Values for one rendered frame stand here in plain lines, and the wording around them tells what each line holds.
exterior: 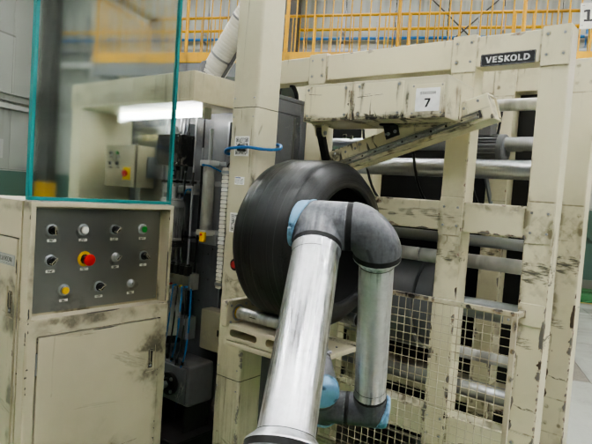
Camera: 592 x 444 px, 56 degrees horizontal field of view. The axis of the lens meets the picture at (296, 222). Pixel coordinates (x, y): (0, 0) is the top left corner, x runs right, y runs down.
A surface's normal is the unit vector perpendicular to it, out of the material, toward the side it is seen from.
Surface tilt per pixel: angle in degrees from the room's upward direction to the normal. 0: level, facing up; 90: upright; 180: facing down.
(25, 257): 90
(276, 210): 68
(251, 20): 90
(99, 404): 91
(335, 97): 90
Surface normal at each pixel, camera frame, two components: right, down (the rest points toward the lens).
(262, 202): -0.51, -0.46
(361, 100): -0.62, 0.00
